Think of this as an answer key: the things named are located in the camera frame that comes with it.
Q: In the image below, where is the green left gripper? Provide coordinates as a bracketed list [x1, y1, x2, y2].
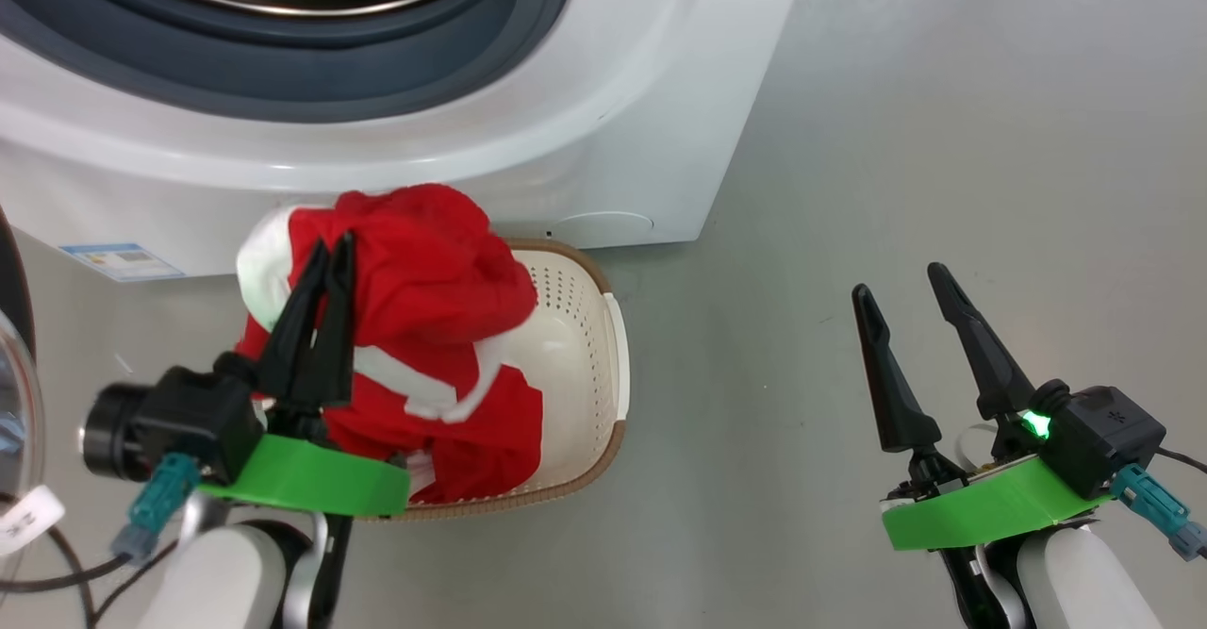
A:
[196, 231, 412, 519]

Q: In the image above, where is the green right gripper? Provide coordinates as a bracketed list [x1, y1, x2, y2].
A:
[852, 262, 1115, 553]

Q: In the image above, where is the red white garment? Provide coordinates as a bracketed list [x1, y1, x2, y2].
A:
[234, 184, 546, 505]

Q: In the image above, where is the black round washing machine door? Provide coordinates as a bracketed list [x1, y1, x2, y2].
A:
[0, 205, 46, 555]

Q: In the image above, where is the white washing machine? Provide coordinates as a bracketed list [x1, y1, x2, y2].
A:
[0, 0, 814, 283]

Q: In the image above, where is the cream laundry basket brown rim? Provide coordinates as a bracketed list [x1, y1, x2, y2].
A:
[358, 238, 630, 522]

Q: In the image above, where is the blue energy label sticker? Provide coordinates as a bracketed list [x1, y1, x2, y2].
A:
[58, 242, 187, 283]

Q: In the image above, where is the teal left cable connector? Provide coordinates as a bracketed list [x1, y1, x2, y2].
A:
[111, 453, 202, 562]

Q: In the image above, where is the teal cable connector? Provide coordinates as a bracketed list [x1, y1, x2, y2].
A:
[111, 453, 202, 562]
[1111, 464, 1207, 562]

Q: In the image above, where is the teal right cable connector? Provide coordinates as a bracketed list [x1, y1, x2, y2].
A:
[1111, 464, 1207, 562]

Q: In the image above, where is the white cable tag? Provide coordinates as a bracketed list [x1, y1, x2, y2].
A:
[0, 485, 66, 555]

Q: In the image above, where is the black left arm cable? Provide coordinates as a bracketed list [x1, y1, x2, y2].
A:
[0, 516, 180, 629]

